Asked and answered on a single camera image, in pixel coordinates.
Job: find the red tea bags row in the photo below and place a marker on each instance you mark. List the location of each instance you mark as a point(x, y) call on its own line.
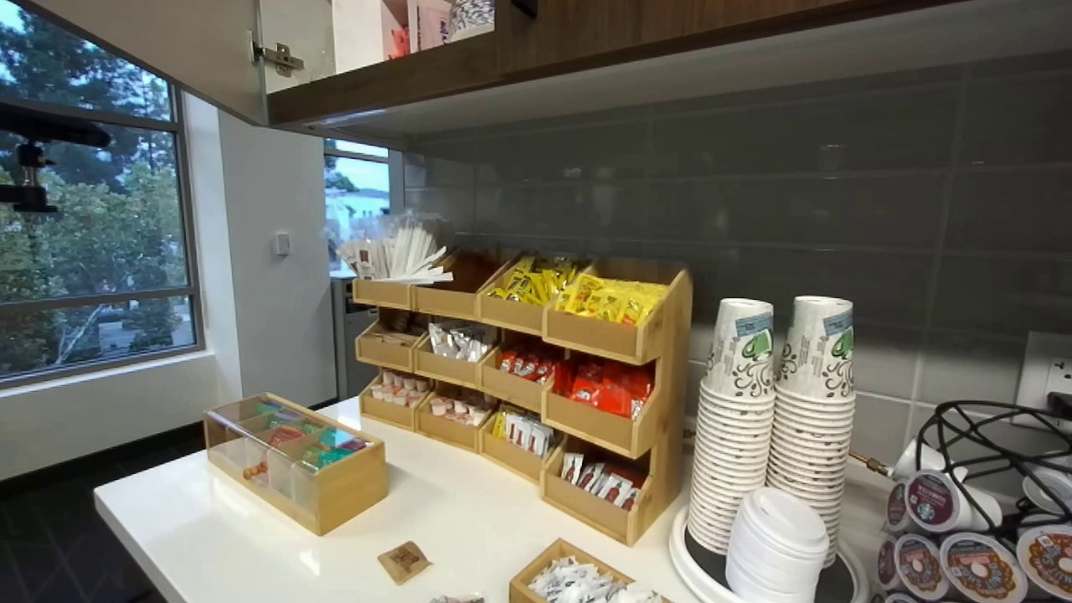
point(283, 435)

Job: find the narrow glass window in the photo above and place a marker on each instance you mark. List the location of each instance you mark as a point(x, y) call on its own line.
point(356, 207)

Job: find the white light switch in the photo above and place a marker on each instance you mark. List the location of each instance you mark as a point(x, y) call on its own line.
point(283, 244)

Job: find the patterned white package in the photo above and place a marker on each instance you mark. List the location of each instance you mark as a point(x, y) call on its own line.
point(469, 20)

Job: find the bamboo tiered organizer rack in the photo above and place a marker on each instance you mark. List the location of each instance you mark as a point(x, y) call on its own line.
point(664, 380)

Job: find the paper cup stack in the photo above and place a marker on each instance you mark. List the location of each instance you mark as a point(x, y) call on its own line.
point(734, 423)
point(815, 423)

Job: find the clear wrapped cutlery packets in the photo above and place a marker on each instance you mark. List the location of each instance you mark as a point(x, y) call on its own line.
point(361, 261)

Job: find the brown wooden stirrers pile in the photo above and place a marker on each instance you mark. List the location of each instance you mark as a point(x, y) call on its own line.
point(396, 326)

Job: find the white striped packets pile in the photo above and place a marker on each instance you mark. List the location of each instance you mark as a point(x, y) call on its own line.
point(596, 481)

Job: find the yellow white packets pile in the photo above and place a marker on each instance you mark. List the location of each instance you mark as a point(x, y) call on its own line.
point(522, 435)

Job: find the pink package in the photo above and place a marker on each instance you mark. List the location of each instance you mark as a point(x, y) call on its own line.
point(401, 30)

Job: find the wall cabinet carcass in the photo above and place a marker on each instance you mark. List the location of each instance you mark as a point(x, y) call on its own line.
point(780, 69)

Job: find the small bamboo tray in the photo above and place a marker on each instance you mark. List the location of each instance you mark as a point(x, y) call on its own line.
point(522, 579)

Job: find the white red sugar packets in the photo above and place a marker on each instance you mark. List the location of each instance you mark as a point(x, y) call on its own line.
point(396, 390)
point(456, 412)

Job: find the grey white creamer packets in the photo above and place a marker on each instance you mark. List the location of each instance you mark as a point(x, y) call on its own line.
point(460, 340)

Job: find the metal cabinet hinge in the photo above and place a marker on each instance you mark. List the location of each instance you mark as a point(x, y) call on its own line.
point(274, 55)

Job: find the white cup lids stack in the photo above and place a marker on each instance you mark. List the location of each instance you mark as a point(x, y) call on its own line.
point(775, 546)

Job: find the white wall outlet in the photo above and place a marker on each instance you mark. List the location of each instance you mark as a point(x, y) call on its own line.
point(1042, 370)

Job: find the bamboo tea box clear lid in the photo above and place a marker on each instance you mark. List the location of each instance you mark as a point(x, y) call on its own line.
point(334, 492)

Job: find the small sugar packet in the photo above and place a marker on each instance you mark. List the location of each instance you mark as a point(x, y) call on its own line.
point(404, 563)

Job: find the coffee pod printed lid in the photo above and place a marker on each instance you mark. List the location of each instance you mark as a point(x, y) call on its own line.
point(892, 509)
point(919, 569)
point(983, 571)
point(935, 504)
point(1047, 558)
point(884, 569)

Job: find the large glass window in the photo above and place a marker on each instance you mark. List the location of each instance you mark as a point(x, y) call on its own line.
point(101, 223)

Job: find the white wrapped stirrers bundle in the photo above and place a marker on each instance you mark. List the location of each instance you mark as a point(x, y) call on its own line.
point(420, 261)

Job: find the green tea bags row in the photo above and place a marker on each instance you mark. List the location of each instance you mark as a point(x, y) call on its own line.
point(327, 446)

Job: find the red packets pile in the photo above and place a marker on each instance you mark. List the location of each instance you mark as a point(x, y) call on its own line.
point(522, 359)
point(604, 390)

